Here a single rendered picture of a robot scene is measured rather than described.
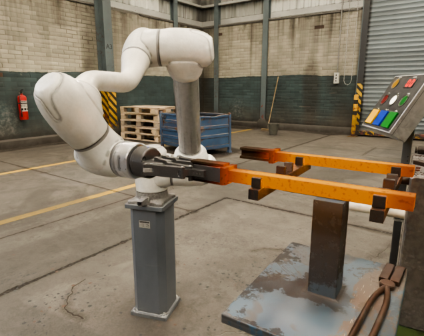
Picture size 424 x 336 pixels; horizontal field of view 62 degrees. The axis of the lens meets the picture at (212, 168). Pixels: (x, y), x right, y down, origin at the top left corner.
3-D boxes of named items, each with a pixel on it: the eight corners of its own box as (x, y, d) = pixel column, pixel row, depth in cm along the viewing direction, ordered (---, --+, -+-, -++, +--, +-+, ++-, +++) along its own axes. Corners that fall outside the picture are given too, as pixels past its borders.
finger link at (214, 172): (195, 163, 75) (193, 164, 75) (223, 167, 72) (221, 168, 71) (195, 177, 76) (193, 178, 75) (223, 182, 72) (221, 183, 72)
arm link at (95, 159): (122, 188, 89) (92, 153, 80) (83, 179, 98) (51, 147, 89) (145, 157, 95) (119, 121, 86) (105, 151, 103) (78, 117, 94)
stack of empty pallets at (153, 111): (119, 138, 830) (117, 106, 814) (146, 134, 899) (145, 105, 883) (157, 143, 757) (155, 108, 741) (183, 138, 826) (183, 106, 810)
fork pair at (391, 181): (275, 175, 76) (276, 165, 76) (285, 169, 81) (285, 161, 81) (394, 191, 64) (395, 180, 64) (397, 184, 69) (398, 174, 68)
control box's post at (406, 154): (382, 315, 182) (407, 102, 158) (383, 311, 185) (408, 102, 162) (390, 317, 180) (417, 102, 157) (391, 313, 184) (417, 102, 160)
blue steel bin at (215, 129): (158, 148, 682) (158, 111, 666) (191, 144, 734) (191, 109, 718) (198, 158, 594) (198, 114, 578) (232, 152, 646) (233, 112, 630)
